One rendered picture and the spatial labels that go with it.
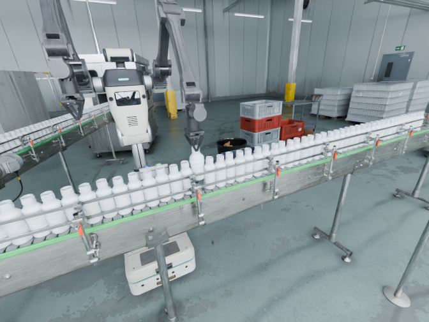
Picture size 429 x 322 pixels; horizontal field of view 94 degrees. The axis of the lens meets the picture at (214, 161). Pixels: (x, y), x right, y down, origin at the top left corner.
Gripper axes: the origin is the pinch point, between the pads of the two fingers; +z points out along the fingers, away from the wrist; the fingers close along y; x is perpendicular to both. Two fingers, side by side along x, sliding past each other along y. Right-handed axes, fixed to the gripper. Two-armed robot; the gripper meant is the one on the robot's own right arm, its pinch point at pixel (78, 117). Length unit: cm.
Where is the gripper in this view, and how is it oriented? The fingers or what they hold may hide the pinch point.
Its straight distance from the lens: 99.8
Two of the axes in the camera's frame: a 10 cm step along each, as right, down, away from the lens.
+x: 9.0, -2.0, 3.9
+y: 4.4, 3.4, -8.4
